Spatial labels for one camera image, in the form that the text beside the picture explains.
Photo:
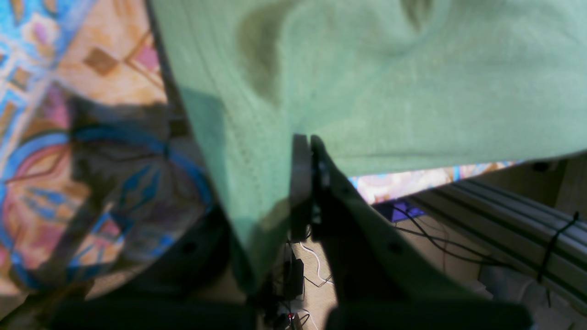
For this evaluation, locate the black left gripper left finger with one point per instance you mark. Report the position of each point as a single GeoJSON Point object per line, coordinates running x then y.
{"type": "Point", "coordinates": [162, 296]}

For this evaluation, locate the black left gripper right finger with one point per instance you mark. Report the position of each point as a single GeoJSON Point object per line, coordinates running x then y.
{"type": "Point", "coordinates": [381, 281]}

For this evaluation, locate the olive green t-shirt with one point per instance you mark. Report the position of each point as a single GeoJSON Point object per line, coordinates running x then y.
{"type": "Point", "coordinates": [388, 85]}

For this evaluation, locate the black box on floor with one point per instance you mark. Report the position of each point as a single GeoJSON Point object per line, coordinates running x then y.
{"type": "Point", "coordinates": [293, 275]}

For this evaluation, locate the colourful patterned tablecloth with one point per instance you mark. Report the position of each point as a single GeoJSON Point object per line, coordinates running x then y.
{"type": "Point", "coordinates": [100, 169]}

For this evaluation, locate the aluminium table frame rail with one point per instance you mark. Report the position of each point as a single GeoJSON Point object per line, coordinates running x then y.
{"type": "Point", "coordinates": [535, 239]}

